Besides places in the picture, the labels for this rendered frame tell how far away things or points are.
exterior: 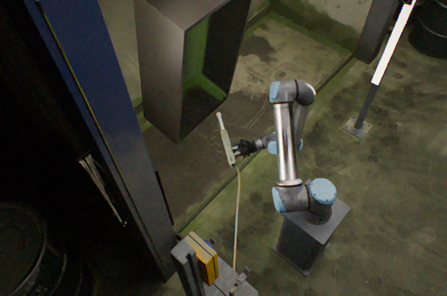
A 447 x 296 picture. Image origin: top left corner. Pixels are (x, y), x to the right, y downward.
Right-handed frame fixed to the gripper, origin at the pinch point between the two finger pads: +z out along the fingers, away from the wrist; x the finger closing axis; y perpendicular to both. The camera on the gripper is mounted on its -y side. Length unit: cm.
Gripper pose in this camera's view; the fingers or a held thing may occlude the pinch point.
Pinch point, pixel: (229, 153)
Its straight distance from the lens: 272.0
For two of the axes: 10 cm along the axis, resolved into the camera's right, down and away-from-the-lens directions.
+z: -9.4, 3.5, 0.6
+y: 2.6, 5.6, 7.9
